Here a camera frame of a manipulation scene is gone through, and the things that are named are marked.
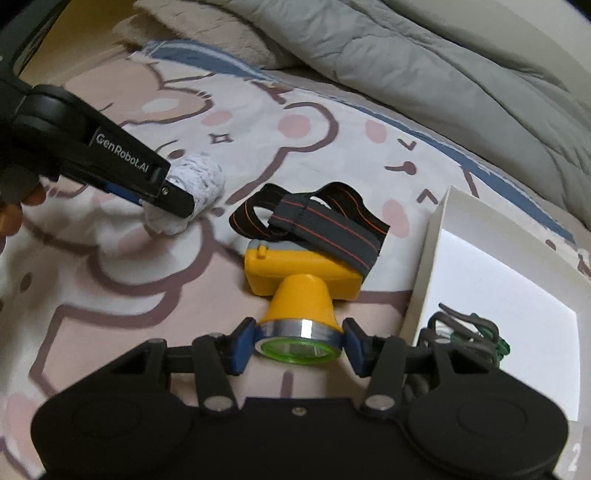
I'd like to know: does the yellow headlamp with striped strap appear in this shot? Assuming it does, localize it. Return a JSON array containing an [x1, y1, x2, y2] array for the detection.
[[229, 182, 390, 365]]

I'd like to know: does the green clothes peg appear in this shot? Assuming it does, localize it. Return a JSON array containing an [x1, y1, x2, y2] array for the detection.
[[451, 312, 511, 367]]

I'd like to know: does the white translucent plastic packet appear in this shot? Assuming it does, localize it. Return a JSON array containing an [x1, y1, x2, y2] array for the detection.
[[553, 421, 584, 480]]

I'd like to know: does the person's left hand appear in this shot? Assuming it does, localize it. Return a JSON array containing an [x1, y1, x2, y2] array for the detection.
[[1, 167, 46, 238]]

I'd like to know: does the wooden bedside shelf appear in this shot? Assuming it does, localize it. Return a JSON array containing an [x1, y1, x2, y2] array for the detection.
[[20, 0, 134, 85]]

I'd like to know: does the cartoon bear print blanket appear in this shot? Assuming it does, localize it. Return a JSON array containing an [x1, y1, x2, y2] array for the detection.
[[1, 42, 590, 479]]

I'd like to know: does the white shallow cardboard box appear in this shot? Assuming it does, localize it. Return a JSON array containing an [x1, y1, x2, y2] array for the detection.
[[401, 188, 590, 424]]

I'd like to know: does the beige fluffy pillow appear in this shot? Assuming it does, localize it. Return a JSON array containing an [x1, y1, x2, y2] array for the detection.
[[113, 0, 301, 70]]

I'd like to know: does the grey-green quilted duvet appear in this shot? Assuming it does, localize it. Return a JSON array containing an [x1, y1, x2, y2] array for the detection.
[[223, 1, 590, 222]]

